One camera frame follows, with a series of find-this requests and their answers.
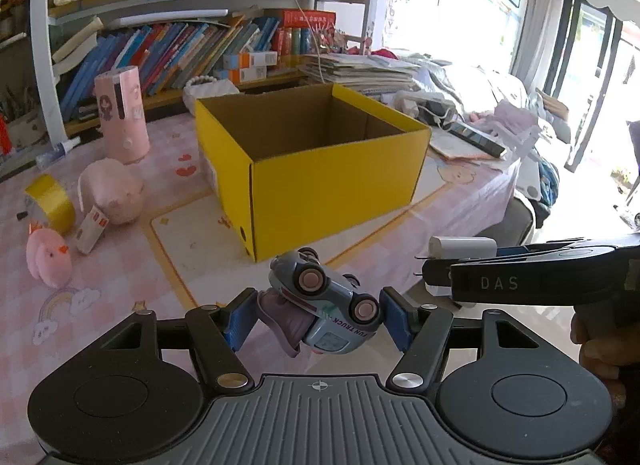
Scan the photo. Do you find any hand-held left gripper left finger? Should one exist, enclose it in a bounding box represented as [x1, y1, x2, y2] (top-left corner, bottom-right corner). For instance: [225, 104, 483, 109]
[97, 287, 261, 395]

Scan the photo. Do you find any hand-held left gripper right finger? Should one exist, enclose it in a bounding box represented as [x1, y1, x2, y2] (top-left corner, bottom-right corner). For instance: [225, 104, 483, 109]
[378, 287, 544, 392]

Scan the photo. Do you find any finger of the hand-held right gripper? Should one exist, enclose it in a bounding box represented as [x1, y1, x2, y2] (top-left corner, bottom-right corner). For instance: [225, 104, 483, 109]
[495, 238, 640, 260]
[421, 258, 482, 290]

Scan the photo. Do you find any white charger block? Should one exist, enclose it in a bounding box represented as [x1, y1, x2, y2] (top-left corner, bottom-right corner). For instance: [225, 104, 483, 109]
[424, 236, 498, 296]

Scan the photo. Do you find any grey toy truck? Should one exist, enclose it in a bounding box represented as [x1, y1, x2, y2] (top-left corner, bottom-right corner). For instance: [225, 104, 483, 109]
[256, 246, 384, 359]

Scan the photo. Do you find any yellow cardboard box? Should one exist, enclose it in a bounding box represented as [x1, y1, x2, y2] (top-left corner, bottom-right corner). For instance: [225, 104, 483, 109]
[193, 83, 433, 264]

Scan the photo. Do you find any pink plush pig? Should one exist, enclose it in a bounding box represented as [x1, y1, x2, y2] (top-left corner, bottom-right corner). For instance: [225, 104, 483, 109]
[77, 157, 146, 225]

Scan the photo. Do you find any yellow tape roll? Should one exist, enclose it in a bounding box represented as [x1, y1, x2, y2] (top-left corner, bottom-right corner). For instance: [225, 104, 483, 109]
[24, 174, 77, 235]

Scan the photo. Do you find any person's right hand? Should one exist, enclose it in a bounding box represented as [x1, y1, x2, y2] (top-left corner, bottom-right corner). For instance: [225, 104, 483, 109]
[570, 306, 627, 412]

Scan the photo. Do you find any dark patterned long box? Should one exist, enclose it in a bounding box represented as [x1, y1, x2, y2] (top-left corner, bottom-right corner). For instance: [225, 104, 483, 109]
[447, 122, 507, 159]

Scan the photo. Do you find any pink plastic bag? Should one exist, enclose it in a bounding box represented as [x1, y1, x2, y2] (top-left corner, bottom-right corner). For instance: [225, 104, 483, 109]
[492, 100, 544, 161]

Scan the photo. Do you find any pink checked tablecloth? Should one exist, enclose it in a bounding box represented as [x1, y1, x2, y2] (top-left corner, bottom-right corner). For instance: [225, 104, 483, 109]
[0, 90, 522, 382]

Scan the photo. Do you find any small red white carton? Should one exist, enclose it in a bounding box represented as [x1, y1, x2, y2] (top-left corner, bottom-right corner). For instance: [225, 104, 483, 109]
[74, 204, 110, 255]

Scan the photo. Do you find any pink plush chick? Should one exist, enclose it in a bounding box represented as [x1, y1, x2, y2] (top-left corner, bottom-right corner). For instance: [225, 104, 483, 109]
[25, 221, 73, 289]

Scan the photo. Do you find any stack of paper booklets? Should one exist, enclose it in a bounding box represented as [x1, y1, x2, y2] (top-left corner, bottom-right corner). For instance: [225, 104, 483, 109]
[299, 52, 426, 94]

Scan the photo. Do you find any white curtain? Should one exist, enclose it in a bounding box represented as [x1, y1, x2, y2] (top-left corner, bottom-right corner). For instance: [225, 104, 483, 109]
[515, 0, 572, 112]

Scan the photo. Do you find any white quilted handbag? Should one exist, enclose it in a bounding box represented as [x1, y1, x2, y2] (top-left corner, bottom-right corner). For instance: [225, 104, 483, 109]
[182, 76, 241, 114]

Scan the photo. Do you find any pink cylindrical humidifier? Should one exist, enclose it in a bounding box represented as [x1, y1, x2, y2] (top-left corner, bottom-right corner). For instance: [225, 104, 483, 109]
[93, 64, 151, 165]

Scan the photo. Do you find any clear spray bottle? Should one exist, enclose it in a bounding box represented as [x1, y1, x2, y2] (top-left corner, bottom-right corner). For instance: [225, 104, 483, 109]
[34, 137, 81, 169]

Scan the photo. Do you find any orange white carton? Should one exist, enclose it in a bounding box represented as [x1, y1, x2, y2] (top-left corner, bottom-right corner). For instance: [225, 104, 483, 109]
[222, 50, 279, 84]

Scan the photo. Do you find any row of leaning books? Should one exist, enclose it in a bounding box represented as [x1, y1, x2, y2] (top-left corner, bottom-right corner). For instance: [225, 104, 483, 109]
[59, 14, 281, 121]

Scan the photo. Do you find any flat red box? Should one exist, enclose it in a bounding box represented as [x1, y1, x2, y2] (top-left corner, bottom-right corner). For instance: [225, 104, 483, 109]
[278, 8, 337, 31]

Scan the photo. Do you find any white pen holder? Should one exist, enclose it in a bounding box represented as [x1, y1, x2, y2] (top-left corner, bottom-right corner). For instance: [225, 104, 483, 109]
[2, 88, 46, 149]

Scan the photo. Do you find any white bookshelf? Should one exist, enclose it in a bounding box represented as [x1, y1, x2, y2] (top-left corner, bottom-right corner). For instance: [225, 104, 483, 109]
[29, 0, 387, 142]

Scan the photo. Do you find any open thick book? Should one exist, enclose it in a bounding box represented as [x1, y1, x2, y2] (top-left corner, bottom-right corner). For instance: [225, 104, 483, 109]
[52, 16, 104, 64]

